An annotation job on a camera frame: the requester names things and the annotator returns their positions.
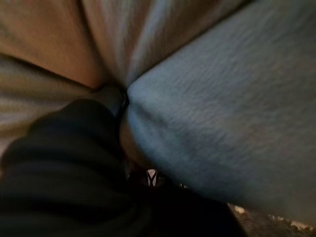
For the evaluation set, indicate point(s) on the beige fabric sofa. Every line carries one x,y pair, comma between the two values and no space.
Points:
49,37

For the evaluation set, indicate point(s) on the dark left robot hand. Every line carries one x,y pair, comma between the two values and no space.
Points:
61,177

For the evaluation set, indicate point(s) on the white cloth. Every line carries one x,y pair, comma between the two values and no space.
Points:
222,98

